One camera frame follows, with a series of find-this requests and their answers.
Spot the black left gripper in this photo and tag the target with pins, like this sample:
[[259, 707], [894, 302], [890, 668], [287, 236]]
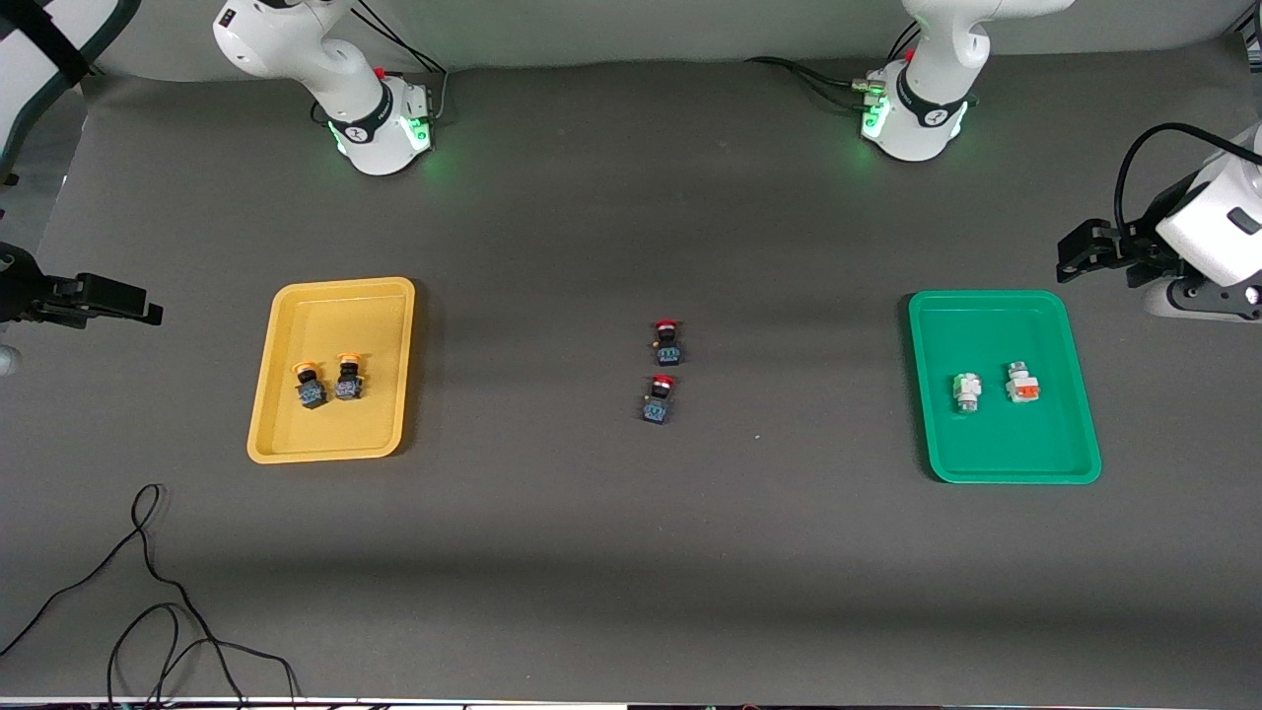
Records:
[[1133, 250]]

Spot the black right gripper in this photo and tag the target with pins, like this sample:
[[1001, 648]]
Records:
[[22, 294]]

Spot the green push button white body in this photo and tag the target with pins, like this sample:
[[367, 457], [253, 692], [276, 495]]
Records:
[[967, 392]]

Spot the yellow push button black body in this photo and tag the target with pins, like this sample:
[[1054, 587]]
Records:
[[349, 379], [311, 388]]

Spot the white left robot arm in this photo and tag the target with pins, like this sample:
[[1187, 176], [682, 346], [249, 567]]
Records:
[[927, 99]]

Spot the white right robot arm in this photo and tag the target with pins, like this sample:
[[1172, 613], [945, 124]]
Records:
[[365, 108]]

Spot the green plastic tray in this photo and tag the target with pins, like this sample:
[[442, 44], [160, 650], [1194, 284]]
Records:
[[1001, 444]]

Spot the yellow plastic tray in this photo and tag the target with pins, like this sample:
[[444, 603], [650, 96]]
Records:
[[335, 434]]

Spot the red push button black body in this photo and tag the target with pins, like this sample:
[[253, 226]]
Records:
[[667, 342], [659, 400]]

